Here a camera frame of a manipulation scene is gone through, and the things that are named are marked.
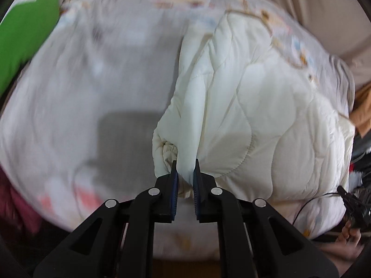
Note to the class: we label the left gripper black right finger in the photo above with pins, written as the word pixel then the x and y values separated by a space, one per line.
pixel 211 202

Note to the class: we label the cream quilted jacket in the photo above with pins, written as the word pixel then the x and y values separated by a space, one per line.
pixel 245 115

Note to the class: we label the orange fabric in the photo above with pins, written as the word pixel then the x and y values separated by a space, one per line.
pixel 361 113

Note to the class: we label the green object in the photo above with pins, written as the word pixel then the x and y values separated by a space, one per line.
pixel 24 28

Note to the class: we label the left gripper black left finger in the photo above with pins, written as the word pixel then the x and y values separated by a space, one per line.
pixel 159 203

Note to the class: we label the person's right hand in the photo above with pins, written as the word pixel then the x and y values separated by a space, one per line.
pixel 348 242

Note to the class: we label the maroon clothing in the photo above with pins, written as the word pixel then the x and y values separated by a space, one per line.
pixel 15 211

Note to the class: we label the grey floral blanket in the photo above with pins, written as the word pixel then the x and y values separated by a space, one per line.
pixel 78 127

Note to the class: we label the beige curtain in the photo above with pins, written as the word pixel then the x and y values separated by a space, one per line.
pixel 341 26

